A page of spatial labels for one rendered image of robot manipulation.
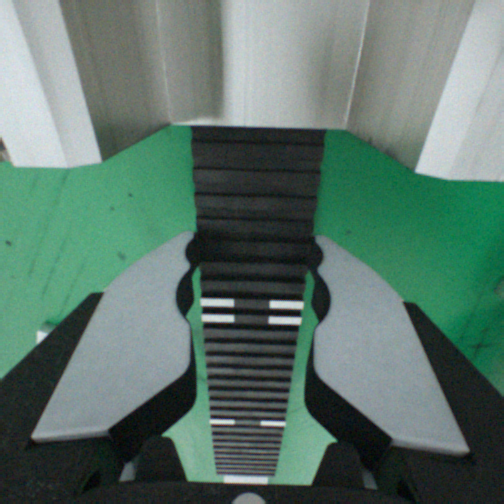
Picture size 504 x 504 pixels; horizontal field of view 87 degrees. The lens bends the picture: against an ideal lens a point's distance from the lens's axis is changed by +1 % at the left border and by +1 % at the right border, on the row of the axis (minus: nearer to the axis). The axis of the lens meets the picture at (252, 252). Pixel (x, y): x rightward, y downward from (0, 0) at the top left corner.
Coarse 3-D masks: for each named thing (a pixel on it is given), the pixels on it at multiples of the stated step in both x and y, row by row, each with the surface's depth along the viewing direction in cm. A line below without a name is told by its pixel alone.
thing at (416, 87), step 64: (0, 0) 3; (64, 0) 3; (128, 0) 4; (192, 0) 6; (256, 0) 6; (320, 0) 6; (384, 0) 5; (448, 0) 3; (0, 64) 3; (64, 64) 3; (128, 64) 5; (192, 64) 6; (256, 64) 6; (320, 64) 6; (384, 64) 5; (448, 64) 3; (0, 128) 3; (64, 128) 3; (128, 128) 5; (320, 128) 7; (384, 128) 5; (448, 128) 3
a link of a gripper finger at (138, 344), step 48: (192, 240) 10; (144, 288) 8; (192, 288) 9; (96, 336) 6; (144, 336) 6; (192, 336) 7; (96, 384) 5; (144, 384) 5; (192, 384) 6; (48, 432) 5; (96, 432) 5; (144, 432) 6
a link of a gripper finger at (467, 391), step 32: (416, 320) 7; (448, 352) 6; (448, 384) 6; (480, 384) 6; (480, 416) 5; (480, 448) 5; (384, 480) 5; (416, 480) 4; (448, 480) 4; (480, 480) 4
